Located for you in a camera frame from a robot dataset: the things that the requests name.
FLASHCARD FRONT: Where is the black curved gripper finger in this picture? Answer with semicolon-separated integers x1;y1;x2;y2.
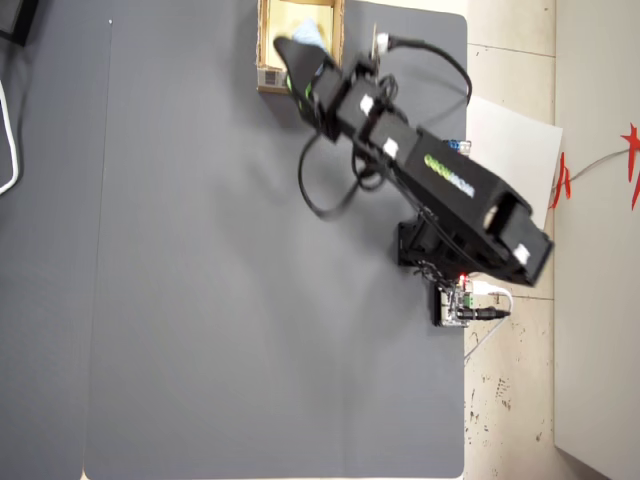
273;36;335;90

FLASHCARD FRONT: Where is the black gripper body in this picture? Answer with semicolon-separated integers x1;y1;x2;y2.
308;58;402;147

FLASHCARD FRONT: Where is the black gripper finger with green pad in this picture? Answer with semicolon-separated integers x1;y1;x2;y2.
283;73;322;132

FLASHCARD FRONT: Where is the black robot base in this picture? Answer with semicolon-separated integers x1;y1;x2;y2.
396;218;454;269

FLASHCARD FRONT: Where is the open cardboard box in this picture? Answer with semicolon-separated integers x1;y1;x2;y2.
255;0;348;95

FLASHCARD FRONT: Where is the pale yellow paper sheet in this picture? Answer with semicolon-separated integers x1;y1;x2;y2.
266;0;335;72

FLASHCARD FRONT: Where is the white paper sheet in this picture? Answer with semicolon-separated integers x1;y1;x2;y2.
466;94;565;227

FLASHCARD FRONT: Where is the large grey table mat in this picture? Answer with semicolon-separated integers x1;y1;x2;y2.
81;0;470;480

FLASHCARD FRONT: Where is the black flat device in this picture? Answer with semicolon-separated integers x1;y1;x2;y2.
0;0;42;49

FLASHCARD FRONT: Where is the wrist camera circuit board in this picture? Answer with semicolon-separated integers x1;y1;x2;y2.
368;22;392;69

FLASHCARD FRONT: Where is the thick black camera cable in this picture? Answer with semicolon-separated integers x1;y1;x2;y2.
297;33;474;221

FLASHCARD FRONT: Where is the white USB cable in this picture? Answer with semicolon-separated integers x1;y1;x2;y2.
472;281;516;314

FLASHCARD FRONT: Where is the black power plug cable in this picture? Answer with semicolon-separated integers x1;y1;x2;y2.
465;306;512;322

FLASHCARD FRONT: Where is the thin grey floor wire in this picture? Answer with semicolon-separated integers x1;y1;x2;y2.
568;147;632;182

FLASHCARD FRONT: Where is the white looped cable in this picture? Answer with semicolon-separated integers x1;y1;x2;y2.
0;78;24;197

